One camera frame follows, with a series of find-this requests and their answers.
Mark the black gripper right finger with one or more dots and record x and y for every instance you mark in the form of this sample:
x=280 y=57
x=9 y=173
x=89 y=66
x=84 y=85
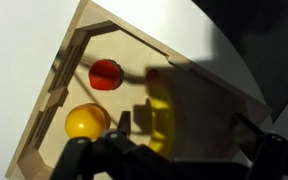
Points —
x=270 y=156

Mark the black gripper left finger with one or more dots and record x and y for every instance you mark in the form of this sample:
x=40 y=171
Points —
x=117 y=153

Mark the yellow banana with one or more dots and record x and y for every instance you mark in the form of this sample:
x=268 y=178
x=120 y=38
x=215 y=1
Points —
x=162 y=116

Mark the wooden tray box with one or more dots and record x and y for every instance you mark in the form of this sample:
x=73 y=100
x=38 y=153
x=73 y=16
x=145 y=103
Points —
x=124 y=43

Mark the yellow lemon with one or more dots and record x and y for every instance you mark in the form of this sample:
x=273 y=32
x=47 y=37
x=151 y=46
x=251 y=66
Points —
x=84 y=121

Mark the red apple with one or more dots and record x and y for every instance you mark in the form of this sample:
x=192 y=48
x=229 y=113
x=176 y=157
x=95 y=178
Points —
x=104 y=75

